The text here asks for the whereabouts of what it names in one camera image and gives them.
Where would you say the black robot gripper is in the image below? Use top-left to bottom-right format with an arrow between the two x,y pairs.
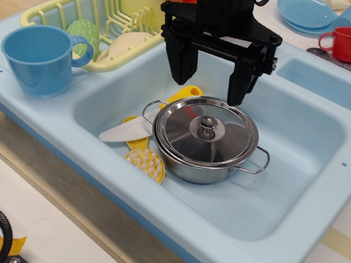
161,0 -> 282,106

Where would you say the stainless steel pot lid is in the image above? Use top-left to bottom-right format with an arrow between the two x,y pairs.
150,89 -> 260,173

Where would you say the yellow toy spoon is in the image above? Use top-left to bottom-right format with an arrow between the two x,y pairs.
122,86 -> 203,150

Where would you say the cream toy plate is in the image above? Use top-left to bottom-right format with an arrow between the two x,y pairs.
96,32 -> 153,63

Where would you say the white toy knife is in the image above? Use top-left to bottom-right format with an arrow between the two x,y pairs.
98,108 -> 160,143

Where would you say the yellow dish drying rack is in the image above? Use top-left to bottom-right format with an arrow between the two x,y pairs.
19,0 -> 164,73

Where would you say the blue plastic plate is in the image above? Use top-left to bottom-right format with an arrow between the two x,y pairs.
277,0 -> 337,35

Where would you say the yellow scrub brush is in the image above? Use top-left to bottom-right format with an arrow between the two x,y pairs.
125,149 -> 166,184

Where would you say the light blue toy sink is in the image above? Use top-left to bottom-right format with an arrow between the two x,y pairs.
0,16 -> 351,263

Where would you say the cream toy item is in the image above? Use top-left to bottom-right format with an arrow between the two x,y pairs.
321,0 -> 351,11

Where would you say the red plastic cup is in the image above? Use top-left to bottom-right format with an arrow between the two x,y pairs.
318,27 -> 351,63

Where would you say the green toy fruit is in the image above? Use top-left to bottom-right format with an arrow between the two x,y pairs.
66,19 -> 100,61

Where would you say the grey toy utensil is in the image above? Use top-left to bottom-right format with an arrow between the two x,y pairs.
306,47 -> 351,72

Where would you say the blue plastic cup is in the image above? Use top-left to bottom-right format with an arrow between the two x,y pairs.
1,25 -> 94,97

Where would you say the yellow tape piece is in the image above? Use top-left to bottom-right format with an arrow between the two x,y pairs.
0,232 -> 27,262

